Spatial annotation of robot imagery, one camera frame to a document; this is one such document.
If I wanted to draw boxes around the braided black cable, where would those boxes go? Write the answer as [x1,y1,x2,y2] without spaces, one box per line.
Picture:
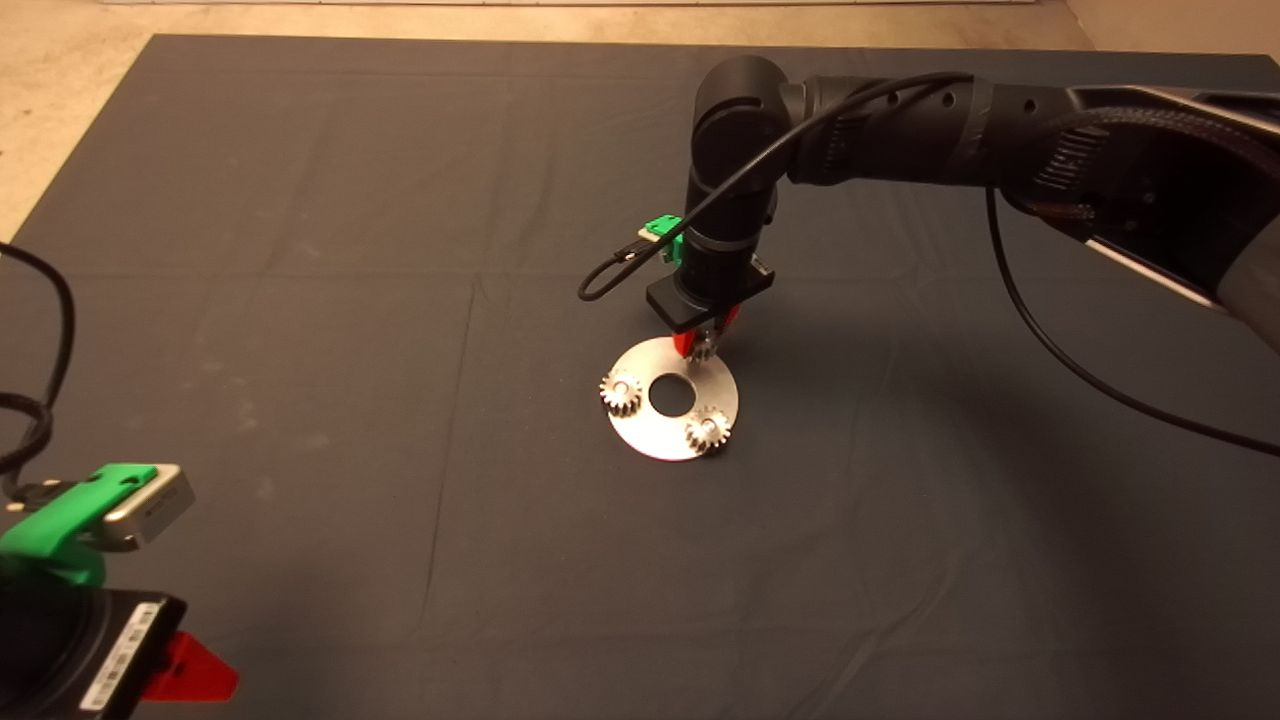
[0,242,78,503]
[1038,104,1280,223]

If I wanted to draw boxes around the dark table cloth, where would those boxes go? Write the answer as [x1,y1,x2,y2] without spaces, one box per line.
[0,35,1280,720]

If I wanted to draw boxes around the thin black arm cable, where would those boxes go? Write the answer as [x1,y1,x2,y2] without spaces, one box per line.
[984,186,1280,458]

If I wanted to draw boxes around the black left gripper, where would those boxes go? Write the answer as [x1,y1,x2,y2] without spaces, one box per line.
[70,588,240,719]

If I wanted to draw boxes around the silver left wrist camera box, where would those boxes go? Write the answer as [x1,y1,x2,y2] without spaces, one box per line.
[100,464,197,553]

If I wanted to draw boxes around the round metal carrier plate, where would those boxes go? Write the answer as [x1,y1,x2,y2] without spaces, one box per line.
[606,337,741,463]

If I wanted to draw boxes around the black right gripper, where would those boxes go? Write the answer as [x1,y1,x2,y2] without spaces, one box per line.
[645,255,777,359]

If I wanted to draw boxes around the green right camera mount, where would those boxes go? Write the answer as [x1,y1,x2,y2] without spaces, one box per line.
[645,214,688,267]

